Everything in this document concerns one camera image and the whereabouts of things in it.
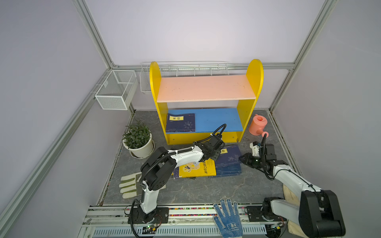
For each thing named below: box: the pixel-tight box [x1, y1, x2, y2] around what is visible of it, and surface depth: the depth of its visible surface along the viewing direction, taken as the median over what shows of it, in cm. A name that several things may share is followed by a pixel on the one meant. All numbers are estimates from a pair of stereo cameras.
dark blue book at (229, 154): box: [215, 144, 242, 168], surface depth 91 cm
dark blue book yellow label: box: [165, 113, 196, 133], surface depth 95 cm
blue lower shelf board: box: [165, 108, 244, 134], surface depth 98 cm
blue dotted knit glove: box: [213, 198, 243, 238], surface depth 74 cm
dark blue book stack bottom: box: [208, 162, 243, 179], surface depth 88 cm
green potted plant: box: [121, 119, 151, 149], surface depth 86 cm
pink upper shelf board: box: [156, 74, 257, 104], surface depth 79 cm
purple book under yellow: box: [173, 166, 197, 180], surface depth 83 cm
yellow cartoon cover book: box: [178, 158, 217, 179], surface depth 84 cm
